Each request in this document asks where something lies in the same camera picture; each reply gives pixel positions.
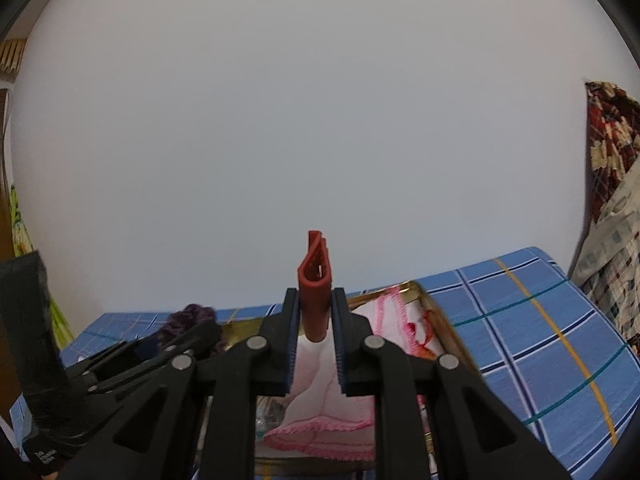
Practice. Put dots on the brown wooden door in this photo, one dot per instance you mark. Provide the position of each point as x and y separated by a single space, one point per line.
5 170

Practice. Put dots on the pink plush doll purple hair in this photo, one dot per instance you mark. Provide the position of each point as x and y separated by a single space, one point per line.
192 315

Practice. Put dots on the yellow green printed cloth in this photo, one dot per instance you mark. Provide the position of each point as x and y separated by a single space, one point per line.
20 230

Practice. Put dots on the pale plaid quilt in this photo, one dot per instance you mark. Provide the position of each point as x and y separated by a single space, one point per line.
612 270

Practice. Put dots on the pink fluffy towel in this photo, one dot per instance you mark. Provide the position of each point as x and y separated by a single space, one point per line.
320 410

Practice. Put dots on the red silicone holder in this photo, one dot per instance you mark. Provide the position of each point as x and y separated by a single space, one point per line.
315 285

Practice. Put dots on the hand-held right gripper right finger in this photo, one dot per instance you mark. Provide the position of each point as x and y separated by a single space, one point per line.
338 340

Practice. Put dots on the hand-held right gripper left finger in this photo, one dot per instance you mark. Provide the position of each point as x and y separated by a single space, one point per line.
294 340

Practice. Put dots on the blue plaid bed sheet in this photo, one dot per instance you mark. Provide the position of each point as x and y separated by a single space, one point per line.
530 340

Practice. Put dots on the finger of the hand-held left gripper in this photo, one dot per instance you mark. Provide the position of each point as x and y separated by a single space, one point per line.
110 367
185 337

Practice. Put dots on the tan slatted object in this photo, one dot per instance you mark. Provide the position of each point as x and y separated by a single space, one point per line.
12 56

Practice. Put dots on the dark red patterned blanket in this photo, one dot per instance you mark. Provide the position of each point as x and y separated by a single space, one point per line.
612 130

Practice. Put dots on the white towel pink stitched edge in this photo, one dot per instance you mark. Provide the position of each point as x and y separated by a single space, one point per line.
390 317

